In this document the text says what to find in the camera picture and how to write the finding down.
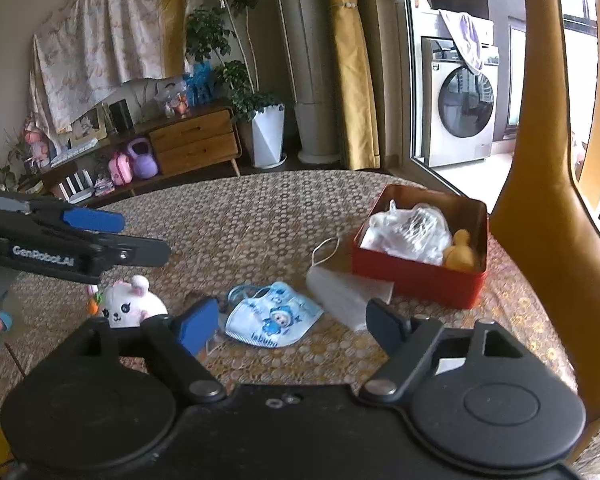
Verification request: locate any yellow curtain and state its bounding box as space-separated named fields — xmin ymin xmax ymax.
xmin=328 ymin=0 xmax=380 ymax=170

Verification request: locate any red tin box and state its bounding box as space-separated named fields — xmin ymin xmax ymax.
xmin=351 ymin=183 xmax=489 ymax=310

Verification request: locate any white plant pot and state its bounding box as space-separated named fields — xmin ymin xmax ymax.
xmin=251 ymin=104 xmax=285 ymax=169

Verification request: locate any white bunny plush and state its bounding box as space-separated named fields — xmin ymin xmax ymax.
xmin=86 ymin=275 xmax=168 ymax=328

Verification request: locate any pink toy case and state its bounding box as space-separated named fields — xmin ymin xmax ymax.
xmin=108 ymin=152 xmax=133 ymax=186

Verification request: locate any potted green plant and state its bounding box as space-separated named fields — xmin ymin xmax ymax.
xmin=185 ymin=0 xmax=285 ymax=122

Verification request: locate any blue cartoon face mask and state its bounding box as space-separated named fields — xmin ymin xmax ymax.
xmin=224 ymin=282 xmax=324 ymax=349

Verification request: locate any black speaker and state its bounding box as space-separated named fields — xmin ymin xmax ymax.
xmin=109 ymin=99 xmax=134 ymax=133

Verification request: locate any white face mask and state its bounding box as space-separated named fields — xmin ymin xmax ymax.
xmin=306 ymin=236 xmax=394 ymax=332

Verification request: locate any purple cloth on washer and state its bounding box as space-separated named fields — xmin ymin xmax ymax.
xmin=439 ymin=10 xmax=483 ymax=75

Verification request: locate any white cloth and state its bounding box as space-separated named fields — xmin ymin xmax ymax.
xmin=358 ymin=200 xmax=452 ymax=266

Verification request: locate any picture frame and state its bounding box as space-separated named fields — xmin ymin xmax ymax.
xmin=70 ymin=105 xmax=107 ymax=146

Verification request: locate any wooden drawer cabinet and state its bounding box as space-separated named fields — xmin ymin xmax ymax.
xmin=20 ymin=99 xmax=242 ymax=206

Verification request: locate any yellow duck plush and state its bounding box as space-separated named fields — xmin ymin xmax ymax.
xmin=443 ymin=229 xmax=480 ymax=273

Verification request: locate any standing air conditioner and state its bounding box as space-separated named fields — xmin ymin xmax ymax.
xmin=277 ymin=0 xmax=340 ymax=165

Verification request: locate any purple kettlebell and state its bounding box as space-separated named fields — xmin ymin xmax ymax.
xmin=126 ymin=138 xmax=159 ymax=180

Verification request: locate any brown hair scrunchie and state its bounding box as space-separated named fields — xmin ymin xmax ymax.
xmin=183 ymin=289 xmax=210 ymax=310

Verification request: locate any floral cloth cover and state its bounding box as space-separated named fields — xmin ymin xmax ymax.
xmin=29 ymin=0 xmax=187 ymax=136

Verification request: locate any white washing machine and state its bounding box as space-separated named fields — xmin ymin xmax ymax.
xmin=415 ymin=9 xmax=500 ymax=168

